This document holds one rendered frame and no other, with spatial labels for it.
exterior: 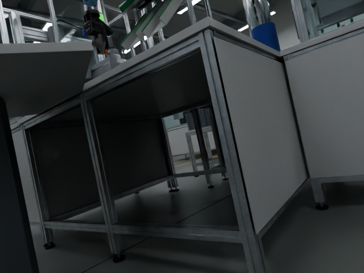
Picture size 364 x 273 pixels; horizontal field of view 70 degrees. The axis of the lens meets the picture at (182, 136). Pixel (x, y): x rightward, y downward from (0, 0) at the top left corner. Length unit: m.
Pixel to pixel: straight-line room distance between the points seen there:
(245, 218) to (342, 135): 0.77
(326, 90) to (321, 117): 0.13
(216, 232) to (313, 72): 0.94
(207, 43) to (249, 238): 0.63
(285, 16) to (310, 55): 11.15
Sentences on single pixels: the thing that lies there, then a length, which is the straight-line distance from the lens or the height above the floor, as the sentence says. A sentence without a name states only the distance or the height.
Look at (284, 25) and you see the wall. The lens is 12.57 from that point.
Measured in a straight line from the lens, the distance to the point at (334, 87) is 1.47.
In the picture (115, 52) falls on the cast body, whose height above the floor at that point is 1.06.
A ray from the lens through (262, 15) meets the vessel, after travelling 1.92.
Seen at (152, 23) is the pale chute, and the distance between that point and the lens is 1.33.
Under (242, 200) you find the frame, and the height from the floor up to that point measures 0.28.
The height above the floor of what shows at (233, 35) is 0.83.
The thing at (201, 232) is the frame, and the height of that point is 0.17.
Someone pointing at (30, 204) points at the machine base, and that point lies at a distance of 2.12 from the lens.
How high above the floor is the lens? 0.50
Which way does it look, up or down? 1 degrees up
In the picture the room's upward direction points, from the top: 12 degrees counter-clockwise
